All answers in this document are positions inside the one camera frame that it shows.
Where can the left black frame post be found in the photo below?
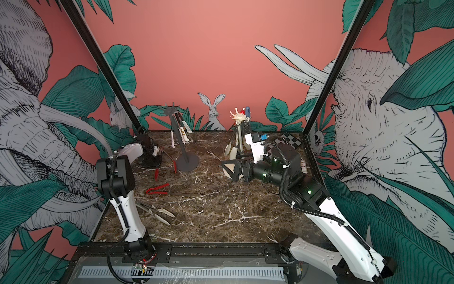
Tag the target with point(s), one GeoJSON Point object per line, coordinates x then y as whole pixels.
{"type": "Point", "coordinates": [79, 23]}

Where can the playing card box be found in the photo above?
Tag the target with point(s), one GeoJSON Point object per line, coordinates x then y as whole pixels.
{"type": "Point", "coordinates": [303, 167]}

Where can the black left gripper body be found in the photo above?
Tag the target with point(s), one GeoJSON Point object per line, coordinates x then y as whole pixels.
{"type": "Point", "coordinates": [151, 161]}

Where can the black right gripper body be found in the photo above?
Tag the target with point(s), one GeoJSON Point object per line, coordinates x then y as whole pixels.
{"type": "Point", "coordinates": [265, 174]}

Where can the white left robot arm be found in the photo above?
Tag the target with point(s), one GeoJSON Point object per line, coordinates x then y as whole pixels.
{"type": "Point", "coordinates": [116, 182]}

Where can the cream utensil rack stand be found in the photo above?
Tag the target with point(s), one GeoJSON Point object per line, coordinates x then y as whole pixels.
{"type": "Point", "coordinates": [242, 126]}

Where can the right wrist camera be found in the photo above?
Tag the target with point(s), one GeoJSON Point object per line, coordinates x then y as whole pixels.
{"type": "Point", "coordinates": [256, 141]}

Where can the black front rail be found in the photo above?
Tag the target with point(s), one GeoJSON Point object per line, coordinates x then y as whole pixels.
{"type": "Point", "coordinates": [272, 253]}

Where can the grey utensil rack stand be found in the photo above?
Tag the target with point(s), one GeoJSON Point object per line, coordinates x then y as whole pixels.
{"type": "Point", "coordinates": [187, 161]}

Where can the white cable duct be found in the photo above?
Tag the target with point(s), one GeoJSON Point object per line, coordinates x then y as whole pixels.
{"type": "Point", "coordinates": [163, 272]}

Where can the black enclosure frame post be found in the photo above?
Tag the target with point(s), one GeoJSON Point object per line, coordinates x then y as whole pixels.
{"type": "Point", "coordinates": [361, 16]}

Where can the pink tongs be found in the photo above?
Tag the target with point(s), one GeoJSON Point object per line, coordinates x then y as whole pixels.
{"type": "Point", "coordinates": [175, 138]}

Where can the cream tipped tongs near left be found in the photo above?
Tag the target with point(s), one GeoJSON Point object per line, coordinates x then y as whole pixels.
{"type": "Point", "coordinates": [162, 215]}

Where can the black white chessboard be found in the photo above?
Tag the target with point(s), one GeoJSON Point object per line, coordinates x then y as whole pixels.
{"type": "Point", "coordinates": [289, 139]}

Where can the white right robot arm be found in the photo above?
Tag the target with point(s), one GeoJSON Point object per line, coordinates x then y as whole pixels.
{"type": "Point", "coordinates": [354, 260]}

